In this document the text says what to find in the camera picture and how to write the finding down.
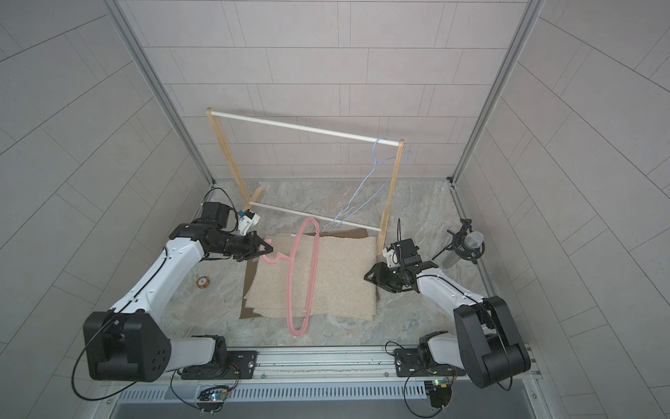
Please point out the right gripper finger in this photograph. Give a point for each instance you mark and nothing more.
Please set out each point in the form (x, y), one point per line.
(388, 287)
(373, 275)

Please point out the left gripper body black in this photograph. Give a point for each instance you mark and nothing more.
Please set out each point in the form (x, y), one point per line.
(238, 247)

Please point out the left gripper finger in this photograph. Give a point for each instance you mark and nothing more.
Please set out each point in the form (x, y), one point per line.
(257, 254)
(263, 246)

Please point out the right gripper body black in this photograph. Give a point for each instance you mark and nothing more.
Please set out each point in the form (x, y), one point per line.
(386, 276)

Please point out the pink plastic hanger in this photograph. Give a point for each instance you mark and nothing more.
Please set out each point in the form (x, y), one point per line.
(290, 260)

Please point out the beige scarf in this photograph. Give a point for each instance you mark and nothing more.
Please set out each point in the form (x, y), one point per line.
(339, 288)

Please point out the brown striped scarf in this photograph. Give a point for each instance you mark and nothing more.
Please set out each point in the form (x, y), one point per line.
(252, 267)

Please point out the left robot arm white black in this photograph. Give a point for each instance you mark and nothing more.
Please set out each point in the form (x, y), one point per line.
(138, 313)

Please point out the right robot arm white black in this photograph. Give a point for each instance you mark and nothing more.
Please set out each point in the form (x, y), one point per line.
(487, 345)

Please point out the wooden clothes rack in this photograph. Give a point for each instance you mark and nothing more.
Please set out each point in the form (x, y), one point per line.
(251, 200)

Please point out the gold chess piece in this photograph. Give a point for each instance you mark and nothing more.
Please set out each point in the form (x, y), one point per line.
(203, 282)

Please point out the right circuit board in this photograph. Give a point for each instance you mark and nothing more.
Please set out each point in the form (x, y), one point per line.
(439, 394)

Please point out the circuit board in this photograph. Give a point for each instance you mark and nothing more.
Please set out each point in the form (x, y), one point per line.
(211, 400)
(439, 394)

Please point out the left circuit board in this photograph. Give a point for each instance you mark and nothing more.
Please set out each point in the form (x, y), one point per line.
(211, 400)

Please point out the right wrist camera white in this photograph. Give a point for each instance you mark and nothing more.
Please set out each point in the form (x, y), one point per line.
(391, 257)

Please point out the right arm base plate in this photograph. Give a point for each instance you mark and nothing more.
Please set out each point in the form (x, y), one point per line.
(409, 361)

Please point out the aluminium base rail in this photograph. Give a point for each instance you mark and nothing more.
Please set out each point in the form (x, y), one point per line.
(324, 364)

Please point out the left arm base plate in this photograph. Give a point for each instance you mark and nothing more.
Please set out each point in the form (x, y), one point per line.
(241, 364)

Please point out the left aluminium corner post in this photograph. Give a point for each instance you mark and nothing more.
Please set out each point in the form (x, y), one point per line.
(148, 73)

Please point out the aluminium corner post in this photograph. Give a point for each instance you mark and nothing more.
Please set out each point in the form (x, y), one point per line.
(148, 73)
(529, 17)

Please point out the right aluminium corner post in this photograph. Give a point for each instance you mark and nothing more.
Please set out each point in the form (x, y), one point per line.
(529, 17)

